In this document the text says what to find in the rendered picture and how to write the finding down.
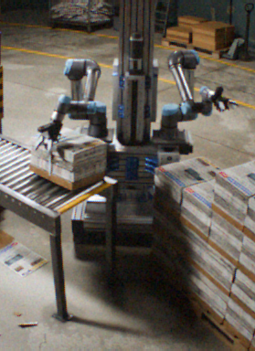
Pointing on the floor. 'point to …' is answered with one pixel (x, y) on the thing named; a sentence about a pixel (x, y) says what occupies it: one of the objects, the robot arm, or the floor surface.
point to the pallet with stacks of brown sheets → (201, 36)
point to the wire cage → (81, 13)
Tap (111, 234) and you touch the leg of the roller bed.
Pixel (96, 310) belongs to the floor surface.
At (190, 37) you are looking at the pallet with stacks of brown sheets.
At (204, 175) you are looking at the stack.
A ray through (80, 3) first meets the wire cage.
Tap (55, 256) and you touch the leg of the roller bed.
